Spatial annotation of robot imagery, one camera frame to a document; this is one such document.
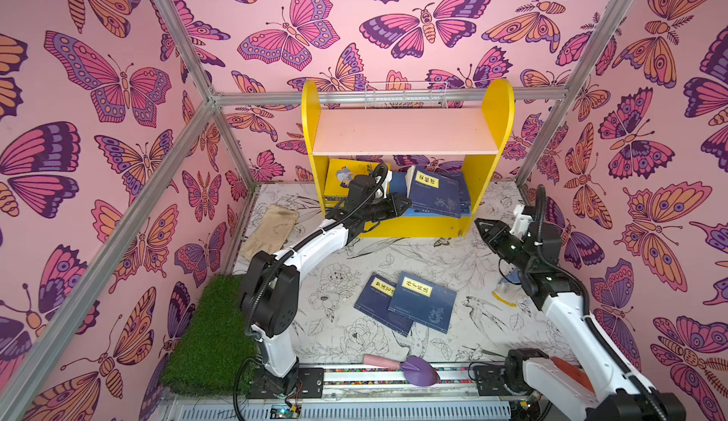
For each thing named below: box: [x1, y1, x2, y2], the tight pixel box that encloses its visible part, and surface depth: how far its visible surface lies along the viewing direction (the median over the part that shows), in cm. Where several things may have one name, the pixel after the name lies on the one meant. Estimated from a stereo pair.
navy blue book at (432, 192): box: [409, 164, 462, 220], surface depth 88 cm
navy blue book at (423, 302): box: [386, 270, 457, 334], surface depth 87 cm
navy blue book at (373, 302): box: [353, 274, 415, 338], surface depth 89 cm
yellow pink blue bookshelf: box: [301, 78, 515, 238], surface depth 85 cm
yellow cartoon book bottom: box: [327, 158, 379, 198], surface depth 96 cm
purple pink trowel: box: [362, 353, 440, 387], surface depth 77 cm
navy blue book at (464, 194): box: [441, 171, 472, 218], surface depth 94 cm
